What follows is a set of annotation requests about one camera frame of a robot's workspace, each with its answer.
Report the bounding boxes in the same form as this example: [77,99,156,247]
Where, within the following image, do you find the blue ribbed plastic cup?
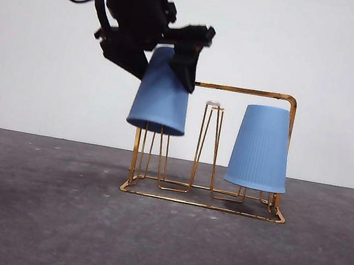
[222,100,301,196]
[124,42,200,139]

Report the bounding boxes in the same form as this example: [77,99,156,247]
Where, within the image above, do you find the gold wire cup rack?
[118,68,308,225]

